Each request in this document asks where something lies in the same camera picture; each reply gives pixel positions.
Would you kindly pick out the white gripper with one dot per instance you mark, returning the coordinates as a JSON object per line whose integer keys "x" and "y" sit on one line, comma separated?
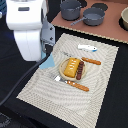
{"x": 33, "y": 43}

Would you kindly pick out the yellow toy bread loaf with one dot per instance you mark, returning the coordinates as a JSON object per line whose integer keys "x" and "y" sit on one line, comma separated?
{"x": 71, "y": 67}

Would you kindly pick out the brown toy sausage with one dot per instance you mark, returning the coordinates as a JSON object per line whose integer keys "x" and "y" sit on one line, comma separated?
{"x": 79, "y": 70}

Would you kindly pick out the light blue cup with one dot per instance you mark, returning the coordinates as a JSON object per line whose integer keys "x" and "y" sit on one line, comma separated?
{"x": 48, "y": 63}

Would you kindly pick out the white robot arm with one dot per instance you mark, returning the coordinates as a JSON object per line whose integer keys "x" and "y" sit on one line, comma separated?
{"x": 25, "y": 15}

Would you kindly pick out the beige round plate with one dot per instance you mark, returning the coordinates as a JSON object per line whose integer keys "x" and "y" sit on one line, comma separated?
{"x": 62, "y": 67}

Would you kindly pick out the dark grey pot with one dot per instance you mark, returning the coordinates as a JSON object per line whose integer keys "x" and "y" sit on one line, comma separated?
{"x": 70, "y": 9}

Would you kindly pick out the beige woven placemat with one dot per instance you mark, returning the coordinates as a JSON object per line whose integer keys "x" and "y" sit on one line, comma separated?
{"x": 61, "y": 104}

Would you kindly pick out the dark grey saucepan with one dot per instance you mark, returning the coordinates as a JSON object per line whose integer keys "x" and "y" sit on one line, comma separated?
{"x": 92, "y": 17}

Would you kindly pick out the beige bowl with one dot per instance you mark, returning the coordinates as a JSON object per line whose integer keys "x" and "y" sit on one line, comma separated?
{"x": 124, "y": 16}

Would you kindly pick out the wooden handled fork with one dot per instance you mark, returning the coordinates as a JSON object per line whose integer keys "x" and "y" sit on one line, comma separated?
{"x": 76, "y": 85}

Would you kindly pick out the wooden handled knife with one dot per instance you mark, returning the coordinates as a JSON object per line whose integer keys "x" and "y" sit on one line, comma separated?
{"x": 83, "y": 58}

